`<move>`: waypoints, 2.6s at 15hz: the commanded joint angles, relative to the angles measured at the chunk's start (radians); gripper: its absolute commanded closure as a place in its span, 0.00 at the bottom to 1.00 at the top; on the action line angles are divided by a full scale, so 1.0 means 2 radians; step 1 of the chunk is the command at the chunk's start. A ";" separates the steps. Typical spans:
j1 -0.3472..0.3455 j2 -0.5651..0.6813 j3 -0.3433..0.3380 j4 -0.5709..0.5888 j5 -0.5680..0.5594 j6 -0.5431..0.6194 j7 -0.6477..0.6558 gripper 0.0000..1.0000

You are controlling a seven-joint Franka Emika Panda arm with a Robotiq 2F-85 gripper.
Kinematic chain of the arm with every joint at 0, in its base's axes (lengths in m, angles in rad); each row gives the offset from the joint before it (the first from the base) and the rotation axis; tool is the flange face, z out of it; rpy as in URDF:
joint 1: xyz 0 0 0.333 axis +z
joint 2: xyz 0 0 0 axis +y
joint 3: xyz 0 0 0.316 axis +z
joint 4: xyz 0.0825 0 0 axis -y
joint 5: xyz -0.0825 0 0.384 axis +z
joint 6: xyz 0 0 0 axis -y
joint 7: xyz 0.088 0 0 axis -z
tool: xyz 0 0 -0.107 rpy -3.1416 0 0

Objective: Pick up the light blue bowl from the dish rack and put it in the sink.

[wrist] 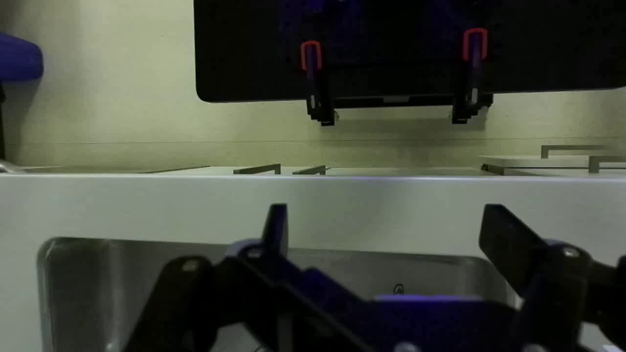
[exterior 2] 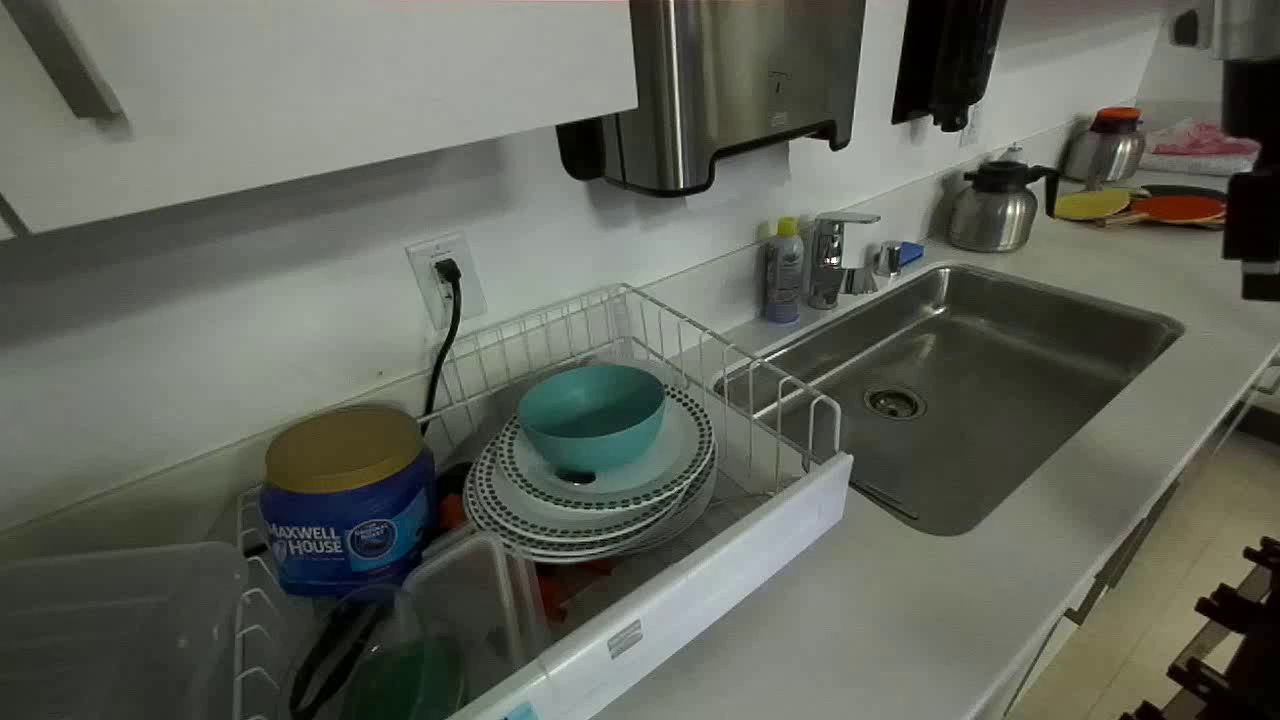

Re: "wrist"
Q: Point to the stainless steel sink basin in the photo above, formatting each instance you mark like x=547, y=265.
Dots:
x=104, y=287

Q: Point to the black flat panel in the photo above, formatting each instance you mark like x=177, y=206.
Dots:
x=392, y=46

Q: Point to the blue chair seat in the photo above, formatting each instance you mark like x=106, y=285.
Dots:
x=18, y=60

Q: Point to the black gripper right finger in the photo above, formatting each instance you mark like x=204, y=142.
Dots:
x=515, y=242

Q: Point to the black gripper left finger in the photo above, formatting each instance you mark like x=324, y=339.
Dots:
x=277, y=228

